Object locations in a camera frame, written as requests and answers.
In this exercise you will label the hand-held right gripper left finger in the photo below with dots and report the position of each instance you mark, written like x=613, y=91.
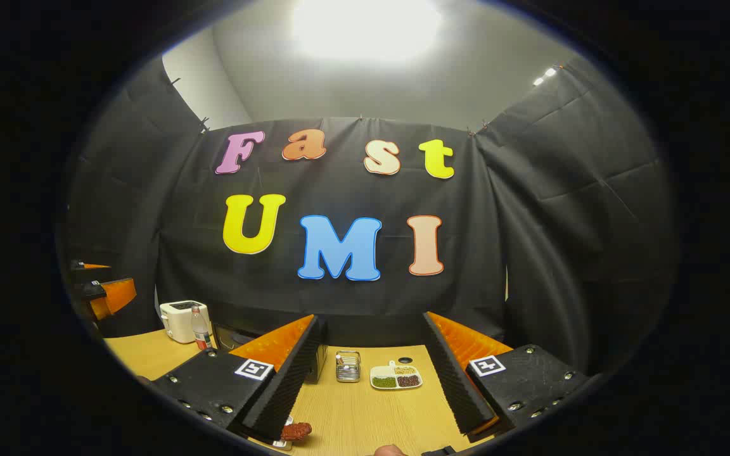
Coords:
x=289, y=386

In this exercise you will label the large ceiling light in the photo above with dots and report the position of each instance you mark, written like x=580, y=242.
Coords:
x=365, y=25

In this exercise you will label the small ceiling light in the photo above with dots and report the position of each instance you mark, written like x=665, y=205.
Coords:
x=545, y=76

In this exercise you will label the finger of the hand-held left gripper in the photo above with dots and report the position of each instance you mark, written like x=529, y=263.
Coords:
x=86, y=266
x=116, y=296

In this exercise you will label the pile of red beans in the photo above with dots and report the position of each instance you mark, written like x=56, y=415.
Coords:
x=408, y=380

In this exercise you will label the pile of yellow beans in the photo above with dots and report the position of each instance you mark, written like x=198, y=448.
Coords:
x=404, y=370

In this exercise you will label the red meat piece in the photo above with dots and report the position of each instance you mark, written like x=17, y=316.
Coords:
x=295, y=431

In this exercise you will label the black electric oven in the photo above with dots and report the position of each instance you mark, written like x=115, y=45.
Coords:
x=229, y=335

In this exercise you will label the white toaster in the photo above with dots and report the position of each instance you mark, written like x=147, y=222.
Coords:
x=178, y=323

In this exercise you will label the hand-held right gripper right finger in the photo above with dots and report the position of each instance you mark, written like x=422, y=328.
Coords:
x=454, y=380

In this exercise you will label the clear plastic water bottle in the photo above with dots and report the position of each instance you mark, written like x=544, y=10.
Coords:
x=200, y=329

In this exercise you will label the white divided plate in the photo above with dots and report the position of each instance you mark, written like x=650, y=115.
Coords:
x=381, y=370

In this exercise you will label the pile of green beans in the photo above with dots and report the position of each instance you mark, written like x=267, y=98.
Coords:
x=384, y=381

